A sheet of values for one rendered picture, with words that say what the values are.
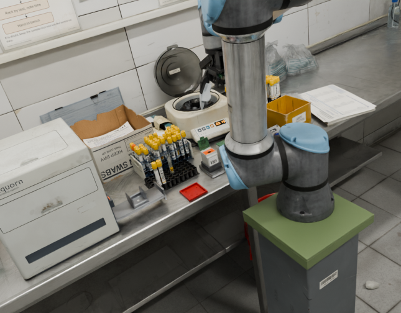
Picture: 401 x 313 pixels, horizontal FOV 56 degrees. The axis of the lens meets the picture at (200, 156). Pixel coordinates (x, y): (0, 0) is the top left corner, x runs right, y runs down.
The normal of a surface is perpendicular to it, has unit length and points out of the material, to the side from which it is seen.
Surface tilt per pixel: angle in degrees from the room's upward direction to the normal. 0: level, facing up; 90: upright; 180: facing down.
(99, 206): 90
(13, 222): 90
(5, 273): 0
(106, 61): 90
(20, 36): 92
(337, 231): 2
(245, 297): 0
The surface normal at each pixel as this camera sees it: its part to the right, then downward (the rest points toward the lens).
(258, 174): 0.19, 0.55
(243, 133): -0.33, 0.62
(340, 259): 0.53, 0.35
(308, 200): -0.15, 0.22
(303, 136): -0.02, -0.88
